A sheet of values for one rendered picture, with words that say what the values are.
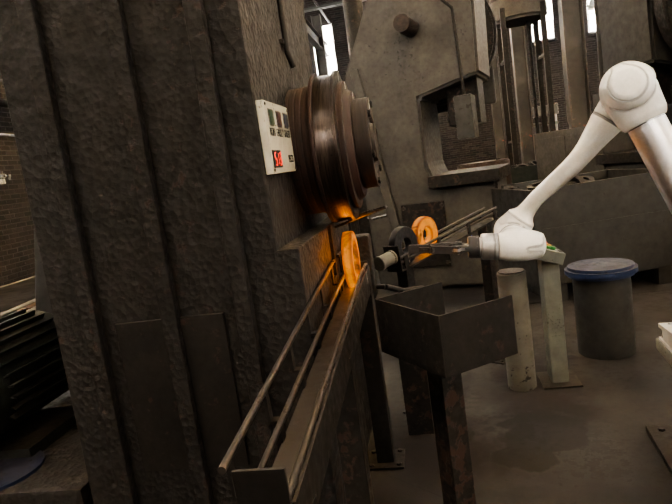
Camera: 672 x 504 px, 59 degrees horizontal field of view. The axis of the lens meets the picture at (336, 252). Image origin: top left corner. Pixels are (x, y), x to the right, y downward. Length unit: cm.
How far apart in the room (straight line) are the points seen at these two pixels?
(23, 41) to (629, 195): 350
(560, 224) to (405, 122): 141
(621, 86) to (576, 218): 233
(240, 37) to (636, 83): 101
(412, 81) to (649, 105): 297
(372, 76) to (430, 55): 46
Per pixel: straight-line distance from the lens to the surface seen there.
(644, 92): 177
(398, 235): 234
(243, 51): 149
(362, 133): 176
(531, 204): 214
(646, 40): 522
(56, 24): 170
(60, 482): 205
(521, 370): 267
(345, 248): 185
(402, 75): 461
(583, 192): 404
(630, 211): 421
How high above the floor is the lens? 106
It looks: 8 degrees down
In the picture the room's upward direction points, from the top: 8 degrees counter-clockwise
